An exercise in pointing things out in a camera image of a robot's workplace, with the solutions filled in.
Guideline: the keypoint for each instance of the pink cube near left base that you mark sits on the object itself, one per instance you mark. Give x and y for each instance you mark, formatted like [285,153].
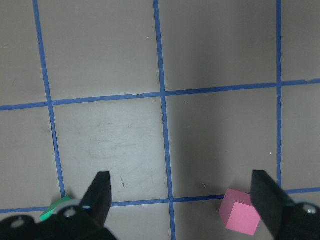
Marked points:
[238,213]

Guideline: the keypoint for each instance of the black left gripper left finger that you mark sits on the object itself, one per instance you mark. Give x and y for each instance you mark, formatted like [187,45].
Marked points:
[98,198]

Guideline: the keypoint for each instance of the green cube near left base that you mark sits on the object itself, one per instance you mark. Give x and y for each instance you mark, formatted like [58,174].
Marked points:
[49,211]

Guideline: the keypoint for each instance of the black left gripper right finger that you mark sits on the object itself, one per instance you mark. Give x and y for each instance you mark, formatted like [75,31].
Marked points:
[272,204]

